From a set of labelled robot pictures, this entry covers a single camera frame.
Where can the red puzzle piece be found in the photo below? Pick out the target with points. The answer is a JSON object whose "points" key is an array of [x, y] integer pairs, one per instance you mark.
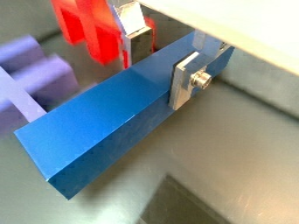
{"points": [[87, 21]]}

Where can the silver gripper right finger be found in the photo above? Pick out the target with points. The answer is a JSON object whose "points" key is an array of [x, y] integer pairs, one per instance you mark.
{"points": [[188, 73]]}

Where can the purple puzzle piece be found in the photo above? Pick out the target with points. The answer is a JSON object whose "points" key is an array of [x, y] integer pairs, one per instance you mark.
{"points": [[35, 82]]}

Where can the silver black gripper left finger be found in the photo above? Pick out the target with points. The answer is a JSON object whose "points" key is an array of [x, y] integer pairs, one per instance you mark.
{"points": [[136, 33]]}

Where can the blue rectangular block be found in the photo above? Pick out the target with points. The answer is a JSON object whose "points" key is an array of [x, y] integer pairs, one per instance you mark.
{"points": [[82, 137]]}

